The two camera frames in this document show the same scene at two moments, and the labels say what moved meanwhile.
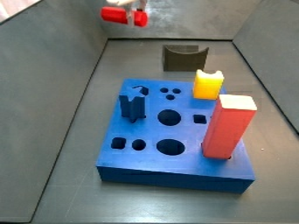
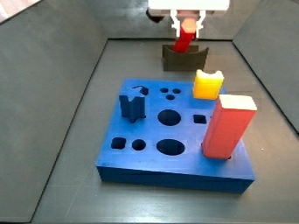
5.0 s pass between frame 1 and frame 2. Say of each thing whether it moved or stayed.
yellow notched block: stayed
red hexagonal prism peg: moved
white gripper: moved
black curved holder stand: stayed
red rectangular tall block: stayed
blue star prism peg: stayed
